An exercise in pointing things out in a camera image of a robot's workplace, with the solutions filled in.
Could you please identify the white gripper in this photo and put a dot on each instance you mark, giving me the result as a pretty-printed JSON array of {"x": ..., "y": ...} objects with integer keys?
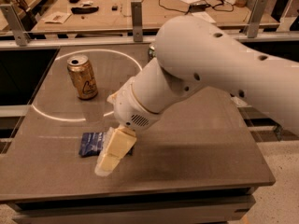
[{"x": 130, "y": 105}]

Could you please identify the blue rxbar wrapper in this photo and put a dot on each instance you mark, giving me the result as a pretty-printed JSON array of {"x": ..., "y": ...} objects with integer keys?
[{"x": 92, "y": 143}]

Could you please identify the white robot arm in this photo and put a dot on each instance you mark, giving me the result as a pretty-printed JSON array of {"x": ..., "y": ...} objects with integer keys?
[{"x": 191, "y": 54}]

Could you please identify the gold soda can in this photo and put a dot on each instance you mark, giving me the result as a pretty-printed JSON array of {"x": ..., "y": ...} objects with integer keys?
[{"x": 81, "y": 72}]

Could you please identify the green soda can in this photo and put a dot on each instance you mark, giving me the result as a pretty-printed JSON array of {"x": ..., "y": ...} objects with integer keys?
[{"x": 151, "y": 51}]

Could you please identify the background wooden table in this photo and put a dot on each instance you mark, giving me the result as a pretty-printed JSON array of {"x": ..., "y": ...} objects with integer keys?
[{"x": 154, "y": 14}]

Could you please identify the small black box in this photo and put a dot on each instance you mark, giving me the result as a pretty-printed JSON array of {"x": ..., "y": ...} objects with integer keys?
[{"x": 114, "y": 7}]

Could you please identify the black handheld device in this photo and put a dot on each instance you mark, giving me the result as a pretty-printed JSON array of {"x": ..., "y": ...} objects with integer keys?
[{"x": 84, "y": 10}]

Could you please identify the paper card left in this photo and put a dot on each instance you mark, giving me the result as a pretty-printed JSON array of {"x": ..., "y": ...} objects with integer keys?
[{"x": 57, "y": 17}]

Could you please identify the black power adapter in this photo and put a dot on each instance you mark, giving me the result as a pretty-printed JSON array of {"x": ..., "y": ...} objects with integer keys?
[{"x": 197, "y": 7}]

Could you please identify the middle metal rail bracket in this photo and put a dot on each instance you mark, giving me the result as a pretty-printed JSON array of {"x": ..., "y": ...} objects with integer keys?
[{"x": 136, "y": 11}]

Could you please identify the metal rail bracket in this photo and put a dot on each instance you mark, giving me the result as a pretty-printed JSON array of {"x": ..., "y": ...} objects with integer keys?
[
  {"x": 20, "y": 35},
  {"x": 136, "y": 11},
  {"x": 256, "y": 14}
]

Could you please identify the left metal rail bracket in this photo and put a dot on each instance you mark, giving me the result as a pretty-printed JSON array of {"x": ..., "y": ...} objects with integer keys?
[{"x": 20, "y": 35}]

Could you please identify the right metal rail bracket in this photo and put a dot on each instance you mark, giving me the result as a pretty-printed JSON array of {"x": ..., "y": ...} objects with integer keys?
[{"x": 256, "y": 14}]

